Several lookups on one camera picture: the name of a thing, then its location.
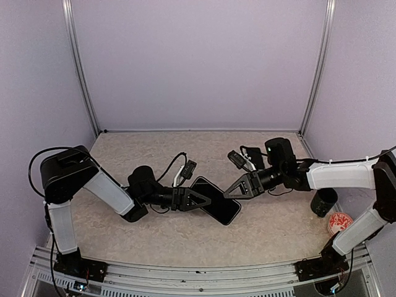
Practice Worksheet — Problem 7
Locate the black cup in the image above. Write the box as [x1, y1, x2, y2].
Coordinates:
[310, 188, 338, 218]

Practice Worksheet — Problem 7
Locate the dark phone case underneath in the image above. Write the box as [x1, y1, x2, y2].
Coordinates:
[189, 175, 242, 226]

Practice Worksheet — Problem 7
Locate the left aluminium corner post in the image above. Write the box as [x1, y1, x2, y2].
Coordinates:
[62, 0, 101, 138]

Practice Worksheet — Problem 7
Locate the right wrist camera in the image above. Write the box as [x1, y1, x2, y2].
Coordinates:
[227, 150, 256, 172]

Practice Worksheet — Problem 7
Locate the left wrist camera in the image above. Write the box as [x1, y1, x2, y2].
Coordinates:
[173, 160, 197, 187]

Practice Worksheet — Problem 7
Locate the aluminium corner post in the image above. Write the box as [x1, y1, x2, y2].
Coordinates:
[62, 0, 101, 138]
[299, 0, 337, 138]

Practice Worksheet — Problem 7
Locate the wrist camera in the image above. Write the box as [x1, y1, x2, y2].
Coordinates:
[227, 150, 256, 172]
[173, 160, 197, 187]

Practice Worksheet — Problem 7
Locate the red white patterned coaster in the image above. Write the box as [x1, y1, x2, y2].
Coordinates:
[327, 212, 353, 236]

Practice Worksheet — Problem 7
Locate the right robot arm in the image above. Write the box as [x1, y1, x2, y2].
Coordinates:
[223, 137, 395, 275]

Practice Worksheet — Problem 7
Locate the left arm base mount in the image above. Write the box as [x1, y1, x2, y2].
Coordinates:
[54, 247, 108, 283]

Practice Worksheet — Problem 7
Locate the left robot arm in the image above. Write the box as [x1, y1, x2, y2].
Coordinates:
[28, 145, 211, 275]

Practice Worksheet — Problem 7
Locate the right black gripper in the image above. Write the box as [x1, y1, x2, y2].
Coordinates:
[223, 163, 285, 199]

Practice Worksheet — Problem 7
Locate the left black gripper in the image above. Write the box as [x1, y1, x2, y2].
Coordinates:
[141, 186, 212, 212]

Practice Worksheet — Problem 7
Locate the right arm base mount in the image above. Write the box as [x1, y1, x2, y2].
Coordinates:
[294, 247, 350, 282]

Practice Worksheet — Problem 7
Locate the right aluminium corner post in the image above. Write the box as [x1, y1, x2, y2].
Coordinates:
[299, 0, 337, 138]

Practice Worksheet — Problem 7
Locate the aluminium front rail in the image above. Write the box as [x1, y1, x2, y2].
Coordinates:
[18, 249, 381, 296]

